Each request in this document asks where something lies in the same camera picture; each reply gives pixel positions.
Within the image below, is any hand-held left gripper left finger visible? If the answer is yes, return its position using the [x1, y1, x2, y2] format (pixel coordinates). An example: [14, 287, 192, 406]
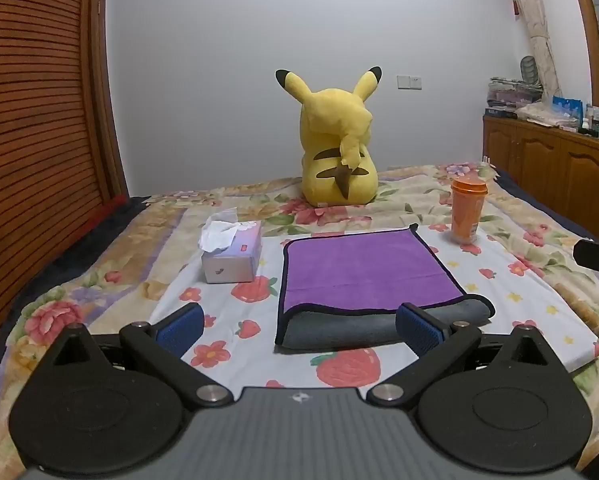
[43, 303, 232, 407]

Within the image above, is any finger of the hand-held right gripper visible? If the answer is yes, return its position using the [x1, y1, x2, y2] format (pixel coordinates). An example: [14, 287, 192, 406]
[573, 239, 599, 283]

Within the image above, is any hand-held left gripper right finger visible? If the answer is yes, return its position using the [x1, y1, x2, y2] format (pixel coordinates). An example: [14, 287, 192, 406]
[367, 302, 560, 407]

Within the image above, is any purple and grey towel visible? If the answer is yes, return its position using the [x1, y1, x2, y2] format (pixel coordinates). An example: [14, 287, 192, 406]
[274, 223, 496, 356]

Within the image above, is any tissue box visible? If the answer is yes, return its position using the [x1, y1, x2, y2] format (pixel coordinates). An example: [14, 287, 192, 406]
[199, 211, 263, 285]

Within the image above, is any white strawberry print cloth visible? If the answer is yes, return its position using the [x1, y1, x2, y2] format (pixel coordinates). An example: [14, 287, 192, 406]
[148, 220, 599, 403]

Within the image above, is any floral bed sheet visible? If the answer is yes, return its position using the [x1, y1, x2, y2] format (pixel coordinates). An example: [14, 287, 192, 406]
[0, 161, 599, 480]

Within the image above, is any wooden cabinet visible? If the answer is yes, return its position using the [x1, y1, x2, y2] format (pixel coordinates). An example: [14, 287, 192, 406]
[482, 114, 599, 247]

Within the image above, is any orange plastic cup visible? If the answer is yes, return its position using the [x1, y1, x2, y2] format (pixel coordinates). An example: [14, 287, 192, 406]
[451, 176, 489, 245]

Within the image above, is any blue packet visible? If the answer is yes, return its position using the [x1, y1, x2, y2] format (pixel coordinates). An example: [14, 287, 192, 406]
[552, 96, 585, 129]

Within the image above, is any pale folded cloth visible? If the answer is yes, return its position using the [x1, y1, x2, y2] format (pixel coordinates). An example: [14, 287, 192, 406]
[516, 104, 580, 129]

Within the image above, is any stack of folded clothes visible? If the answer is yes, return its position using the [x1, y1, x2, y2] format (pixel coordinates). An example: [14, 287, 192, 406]
[486, 77, 546, 120]

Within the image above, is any yellow plush toy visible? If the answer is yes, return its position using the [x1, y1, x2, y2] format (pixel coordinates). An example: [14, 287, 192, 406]
[275, 66, 383, 207]

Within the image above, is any cream patterned curtain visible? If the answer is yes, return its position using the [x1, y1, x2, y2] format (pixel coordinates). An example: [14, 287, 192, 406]
[499, 0, 563, 99]

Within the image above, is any louvered wooden wardrobe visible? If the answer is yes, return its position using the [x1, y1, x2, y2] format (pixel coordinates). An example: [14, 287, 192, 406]
[0, 0, 130, 366]

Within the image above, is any wooden window frame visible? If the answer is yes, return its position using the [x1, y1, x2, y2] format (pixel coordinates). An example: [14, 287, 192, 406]
[567, 0, 599, 109]

